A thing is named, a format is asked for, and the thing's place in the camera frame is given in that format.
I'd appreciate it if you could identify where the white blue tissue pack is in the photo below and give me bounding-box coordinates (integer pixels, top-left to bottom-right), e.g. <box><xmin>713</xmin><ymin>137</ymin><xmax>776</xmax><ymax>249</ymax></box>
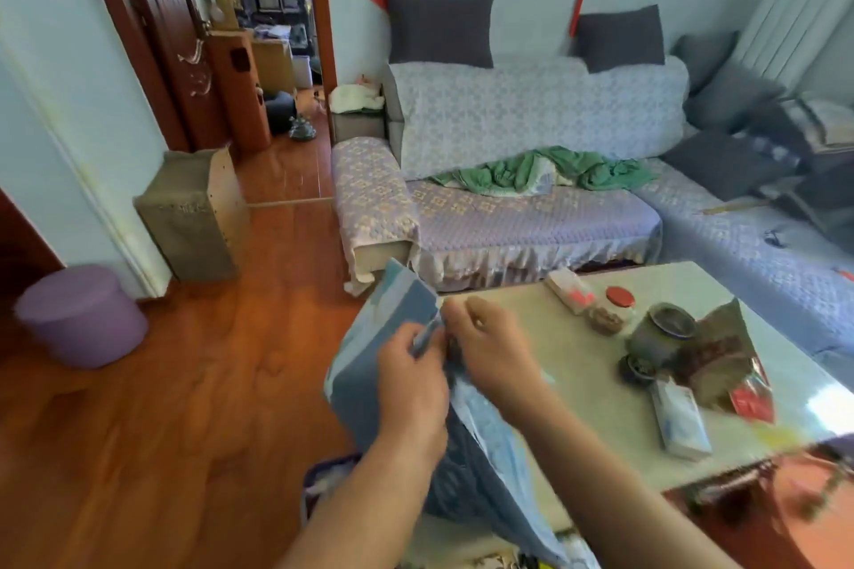
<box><xmin>649</xmin><ymin>378</ymin><xmax>713</xmax><ymax>461</ymax></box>

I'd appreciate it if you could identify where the orange brown wooden cabinet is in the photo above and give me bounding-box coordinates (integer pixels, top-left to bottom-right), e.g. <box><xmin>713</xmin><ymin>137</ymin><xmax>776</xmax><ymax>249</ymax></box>
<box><xmin>206</xmin><ymin>28</ymin><xmax>273</xmax><ymax>156</ymax></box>

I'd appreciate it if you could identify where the brown panelled inner door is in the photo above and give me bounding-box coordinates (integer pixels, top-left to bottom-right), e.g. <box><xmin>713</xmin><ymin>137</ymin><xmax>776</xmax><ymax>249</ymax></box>
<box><xmin>100</xmin><ymin>0</ymin><xmax>231</xmax><ymax>153</ymax></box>

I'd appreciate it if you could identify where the person's right hand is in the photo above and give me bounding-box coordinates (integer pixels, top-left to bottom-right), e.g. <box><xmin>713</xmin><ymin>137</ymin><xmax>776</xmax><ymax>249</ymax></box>
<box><xmin>439</xmin><ymin>294</ymin><xmax>552</xmax><ymax>423</ymax></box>

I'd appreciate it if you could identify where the grey open canister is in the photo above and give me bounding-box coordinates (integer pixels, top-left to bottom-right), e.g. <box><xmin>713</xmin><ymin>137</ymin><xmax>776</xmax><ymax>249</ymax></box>
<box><xmin>626</xmin><ymin>301</ymin><xmax>698</xmax><ymax>370</ymax></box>

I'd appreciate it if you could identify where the grey pillow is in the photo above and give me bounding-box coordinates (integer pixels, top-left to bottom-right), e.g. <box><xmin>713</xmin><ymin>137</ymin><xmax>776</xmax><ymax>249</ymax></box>
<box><xmin>683</xmin><ymin>58</ymin><xmax>788</xmax><ymax>133</ymax></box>
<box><xmin>660</xmin><ymin>128</ymin><xmax>786</xmax><ymax>203</ymax></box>
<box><xmin>575</xmin><ymin>4</ymin><xmax>666</xmax><ymax>75</ymax></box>
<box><xmin>670</xmin><ymin>30</ymin><xmax>740</xmax><ymax>96</ymax></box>
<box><xmin>385</xmin><ymin>0</ymin><xmax>496</xmax><ymax>69</ymax></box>

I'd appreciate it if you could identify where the light wooden desk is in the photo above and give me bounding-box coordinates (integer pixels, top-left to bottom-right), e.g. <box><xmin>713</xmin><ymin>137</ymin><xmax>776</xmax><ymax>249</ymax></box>
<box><xmin>252</xmin><ymin>38</ymin><xmax>297</xmax><ymax>98</ymax></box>

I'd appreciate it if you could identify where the green blanket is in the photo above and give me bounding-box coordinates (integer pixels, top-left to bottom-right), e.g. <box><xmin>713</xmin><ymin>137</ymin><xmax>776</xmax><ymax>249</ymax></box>
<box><xmin>430</xmin><ymin>146</ymin><xmax>658</xmax><ymax>197</ymax></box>

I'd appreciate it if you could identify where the red lid glass jar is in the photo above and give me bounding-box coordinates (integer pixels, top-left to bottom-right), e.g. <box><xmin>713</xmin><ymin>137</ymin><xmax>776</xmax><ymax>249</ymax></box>
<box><xmin>586</xmin><ymin>286</ymin><xmax>637</xmax><ymax>336</ymax></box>

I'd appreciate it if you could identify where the blue patterned cloth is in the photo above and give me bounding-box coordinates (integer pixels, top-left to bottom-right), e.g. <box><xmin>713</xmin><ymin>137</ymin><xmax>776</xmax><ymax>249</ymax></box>
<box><xmin>323</xmin><ymin>258</ymin><xmax>575</xmax><ymax>569</ymax></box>

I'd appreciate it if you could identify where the dark patterned canister lid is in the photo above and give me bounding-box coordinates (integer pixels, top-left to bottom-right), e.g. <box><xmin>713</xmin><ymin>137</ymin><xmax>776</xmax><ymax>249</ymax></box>
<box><xmin>618</xmin><ymin>353</ymin><xmax>658</xmax><ymax>388</ymax></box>

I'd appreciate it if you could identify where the purple cylindrical stool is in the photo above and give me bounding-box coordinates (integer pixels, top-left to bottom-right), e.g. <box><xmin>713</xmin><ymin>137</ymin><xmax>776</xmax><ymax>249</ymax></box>
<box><xmin>14</xmin><ymin>265</ymin><xmax>149</xmax><ymax>370</ymax></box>

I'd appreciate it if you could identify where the olive brown perforated box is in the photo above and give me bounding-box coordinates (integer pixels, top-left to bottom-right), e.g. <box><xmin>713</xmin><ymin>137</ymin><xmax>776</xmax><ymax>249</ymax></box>
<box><xmin>133</xmin><ymin>147</ymin><xmax>252</xmax><ymax>285</ymax></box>

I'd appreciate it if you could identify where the dark round basket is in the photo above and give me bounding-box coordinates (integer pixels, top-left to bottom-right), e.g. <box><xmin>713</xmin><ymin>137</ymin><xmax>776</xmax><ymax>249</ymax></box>
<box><xmin>263</xmin><ymin>90</ymin><xmax>300</xmax><ymax>136</ymax></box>

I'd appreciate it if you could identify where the person's left forearm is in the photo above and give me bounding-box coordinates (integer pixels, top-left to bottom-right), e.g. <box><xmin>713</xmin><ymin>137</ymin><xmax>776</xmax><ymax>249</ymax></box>
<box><xmin>277</xmin><ymin>435</ymin><xmax>448</xmax><ymax>569</ymax></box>

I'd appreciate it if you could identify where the thin wooden stick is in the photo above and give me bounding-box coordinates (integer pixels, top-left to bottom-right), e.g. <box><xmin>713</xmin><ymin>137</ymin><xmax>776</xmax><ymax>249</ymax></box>
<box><xmin>693</xmin><ymin>200</ymin><xmax>772</xmax><ymax>216</ymax></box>

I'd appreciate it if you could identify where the white red tissue pack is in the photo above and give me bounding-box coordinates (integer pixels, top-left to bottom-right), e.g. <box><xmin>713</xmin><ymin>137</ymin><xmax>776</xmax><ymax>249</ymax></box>
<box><xmin>544</xmin><ymin>267</ymin><xmax>597</xmax><ymax>317</ymax></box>

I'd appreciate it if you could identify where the dark brown wooden door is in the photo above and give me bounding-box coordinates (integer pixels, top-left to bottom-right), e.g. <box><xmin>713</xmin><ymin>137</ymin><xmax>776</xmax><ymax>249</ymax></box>
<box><xmin>0</xmin><ymin>188</ymin><xmax>66</xmax><ymax>317</ymax></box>

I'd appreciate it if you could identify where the grey side stool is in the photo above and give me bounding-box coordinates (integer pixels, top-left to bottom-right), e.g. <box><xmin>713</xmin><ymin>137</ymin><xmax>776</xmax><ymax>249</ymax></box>
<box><xmin>331</xmin><ymin>110</ymin><xmax>388</xmax><ymax>145</ymax></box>

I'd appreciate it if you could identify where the red brown doorway frame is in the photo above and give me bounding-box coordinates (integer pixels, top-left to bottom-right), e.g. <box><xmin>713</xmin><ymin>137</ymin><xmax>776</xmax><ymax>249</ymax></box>
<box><xmin>69</xmin><ymin>0</ymin><xmax>338</xmax><ymax>153</ymax></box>

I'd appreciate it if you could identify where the cream marble table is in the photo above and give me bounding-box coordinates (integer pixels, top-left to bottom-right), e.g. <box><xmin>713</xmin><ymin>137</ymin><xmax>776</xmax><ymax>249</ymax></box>
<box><xmin>437</xmin><ymin>260</ymin><xmax>854</xmax><ymax>533</ymax></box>

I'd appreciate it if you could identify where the brown paper tea bag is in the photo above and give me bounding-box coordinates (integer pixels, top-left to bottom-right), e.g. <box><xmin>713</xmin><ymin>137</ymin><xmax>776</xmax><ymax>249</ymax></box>
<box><xmin>673</xmin><ymin>298</ymin><xmax>769</xmax><ymax>410</ymax></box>

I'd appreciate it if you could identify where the white wall radiator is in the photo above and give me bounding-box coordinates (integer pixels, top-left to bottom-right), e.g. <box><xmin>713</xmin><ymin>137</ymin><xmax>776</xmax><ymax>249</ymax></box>
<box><xmin>730</xmin><ymin>0</ymin><xmax>854</xmax><ymax>90</ymax></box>

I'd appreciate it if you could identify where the red snack packet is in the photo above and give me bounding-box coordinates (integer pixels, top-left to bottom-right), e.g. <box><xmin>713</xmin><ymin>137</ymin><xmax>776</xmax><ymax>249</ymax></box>
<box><xmin>728</xmin><ymin>358</ymin><xmax>777</xmax><ymax>425</ymax></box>

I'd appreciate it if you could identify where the golden figurine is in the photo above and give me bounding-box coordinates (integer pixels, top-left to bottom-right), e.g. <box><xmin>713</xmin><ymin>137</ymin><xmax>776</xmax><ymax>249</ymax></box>
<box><xmin>207</xmin><ymin>0</ymin><xmax>243</xmax><ymax>33</ymax></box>

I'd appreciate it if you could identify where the person's left hand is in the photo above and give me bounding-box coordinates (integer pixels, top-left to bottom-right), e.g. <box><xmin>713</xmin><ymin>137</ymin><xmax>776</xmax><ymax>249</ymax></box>
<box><xmin>376</xmin><ymin>321</ymin><xmax>452</xmax><ymax>456</ymax></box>

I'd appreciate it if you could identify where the purple quilted sofa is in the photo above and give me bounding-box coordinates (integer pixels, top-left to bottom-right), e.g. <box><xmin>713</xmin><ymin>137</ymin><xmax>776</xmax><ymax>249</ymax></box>
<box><xmin>331</xmin><ymin>54</ymin><xmax>854</xmax><ymax>376</ymax></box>

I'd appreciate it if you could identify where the small bin with lavender bag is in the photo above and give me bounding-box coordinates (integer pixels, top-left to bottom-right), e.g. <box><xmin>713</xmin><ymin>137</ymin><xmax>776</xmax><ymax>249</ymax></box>
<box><xmin>301</xmin><ymin>453</ymin><xmax>365</xmax><ymax>526</ymax></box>

